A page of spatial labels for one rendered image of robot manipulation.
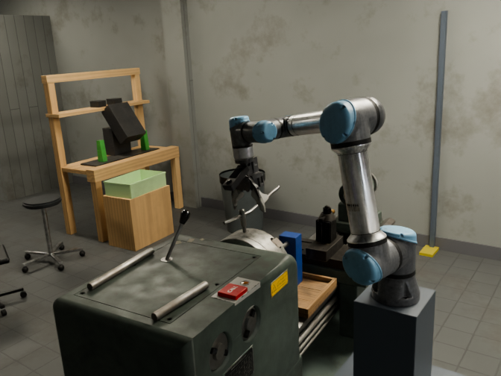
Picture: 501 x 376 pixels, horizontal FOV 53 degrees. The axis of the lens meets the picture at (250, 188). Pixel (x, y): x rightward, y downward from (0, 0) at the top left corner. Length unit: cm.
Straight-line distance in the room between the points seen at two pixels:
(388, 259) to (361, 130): 38
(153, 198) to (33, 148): 304
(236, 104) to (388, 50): 181
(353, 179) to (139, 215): 381
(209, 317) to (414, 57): 378
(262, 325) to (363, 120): 65
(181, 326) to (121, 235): 398
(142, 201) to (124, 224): 29
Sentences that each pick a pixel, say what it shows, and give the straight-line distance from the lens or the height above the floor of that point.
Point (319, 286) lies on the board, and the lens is 223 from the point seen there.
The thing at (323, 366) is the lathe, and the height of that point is 54.
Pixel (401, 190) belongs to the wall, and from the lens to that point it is 495.
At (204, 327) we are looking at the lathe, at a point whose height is 125.
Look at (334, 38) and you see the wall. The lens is 503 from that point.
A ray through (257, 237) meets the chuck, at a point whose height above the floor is 123.
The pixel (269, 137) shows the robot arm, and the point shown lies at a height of 159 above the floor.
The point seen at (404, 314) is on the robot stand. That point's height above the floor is 110.
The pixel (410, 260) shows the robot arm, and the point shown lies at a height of 124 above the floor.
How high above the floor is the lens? 189
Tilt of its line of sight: 16 degrees down
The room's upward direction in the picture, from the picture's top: 3 degrees counter-clockwise
